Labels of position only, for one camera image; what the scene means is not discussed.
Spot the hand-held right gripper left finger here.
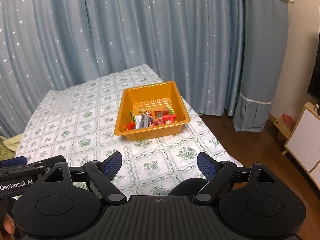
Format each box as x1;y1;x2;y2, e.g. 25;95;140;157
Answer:
44;151;127;204

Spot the white wooden cabinet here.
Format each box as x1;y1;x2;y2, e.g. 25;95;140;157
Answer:
282;101;320;180

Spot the green chevron cushion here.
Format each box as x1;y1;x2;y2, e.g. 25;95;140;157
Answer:
0;140;18;162

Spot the blue starry curtain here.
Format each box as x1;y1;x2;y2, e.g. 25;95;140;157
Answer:
0;0;247;139

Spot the small wooden box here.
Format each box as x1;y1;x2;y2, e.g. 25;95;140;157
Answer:
273;117;293;140

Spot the orange plastic tray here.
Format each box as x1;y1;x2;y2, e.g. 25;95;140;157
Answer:
114;81;191;142

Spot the pale yellow cloth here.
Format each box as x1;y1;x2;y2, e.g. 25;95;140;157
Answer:
0;134;23;152

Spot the red plastic bag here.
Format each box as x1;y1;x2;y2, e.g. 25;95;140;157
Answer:
282;114;296;128

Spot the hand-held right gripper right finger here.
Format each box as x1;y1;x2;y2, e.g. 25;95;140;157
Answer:
194;151;275;204

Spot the black television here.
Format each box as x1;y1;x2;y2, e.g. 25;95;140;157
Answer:
307;25;320;101

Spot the grey transparent snack packet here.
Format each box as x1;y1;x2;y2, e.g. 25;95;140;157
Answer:
140;114;153;128

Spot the floral tablecloth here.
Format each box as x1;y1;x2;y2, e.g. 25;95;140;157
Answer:
14;65;244;197

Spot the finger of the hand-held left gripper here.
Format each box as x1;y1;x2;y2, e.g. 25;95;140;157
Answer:
24;155;67;173
0;156;27;168

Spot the person's left hand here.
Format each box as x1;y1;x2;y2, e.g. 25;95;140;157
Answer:
3;214;16;240

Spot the blue lace-trimmed curtain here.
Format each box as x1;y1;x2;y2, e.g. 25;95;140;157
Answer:
232;0;296;133

